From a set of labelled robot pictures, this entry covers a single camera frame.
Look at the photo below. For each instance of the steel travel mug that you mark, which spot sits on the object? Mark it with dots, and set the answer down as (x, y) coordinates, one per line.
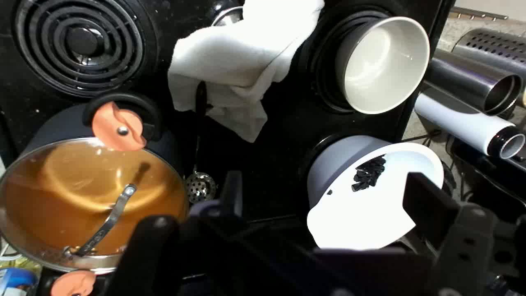
(485, 88)

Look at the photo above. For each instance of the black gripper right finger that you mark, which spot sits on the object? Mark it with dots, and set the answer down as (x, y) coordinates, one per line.
(475, 252)

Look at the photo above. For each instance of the small steel cup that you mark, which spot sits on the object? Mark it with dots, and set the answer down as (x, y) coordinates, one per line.
(229, 17)

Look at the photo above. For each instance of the grey bowl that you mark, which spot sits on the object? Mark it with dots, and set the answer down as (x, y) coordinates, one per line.
(355, 191)

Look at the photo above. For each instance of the white black tumbler bottle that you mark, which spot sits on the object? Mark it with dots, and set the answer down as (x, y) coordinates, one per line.
(487, 134)

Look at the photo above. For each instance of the white cloth towel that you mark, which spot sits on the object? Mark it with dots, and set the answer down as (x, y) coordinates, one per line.
(240, 61)

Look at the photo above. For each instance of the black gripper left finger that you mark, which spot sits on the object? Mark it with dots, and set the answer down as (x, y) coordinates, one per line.
(147, 265)

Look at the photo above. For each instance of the perforated steel utensil holder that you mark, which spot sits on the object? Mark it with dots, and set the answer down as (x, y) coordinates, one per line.
(500, 50)

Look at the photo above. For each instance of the black electric stove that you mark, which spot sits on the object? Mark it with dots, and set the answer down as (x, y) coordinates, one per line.
(245, 229)

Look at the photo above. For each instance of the large white mixing bowl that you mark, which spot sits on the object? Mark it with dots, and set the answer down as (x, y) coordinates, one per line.
(382, 63)

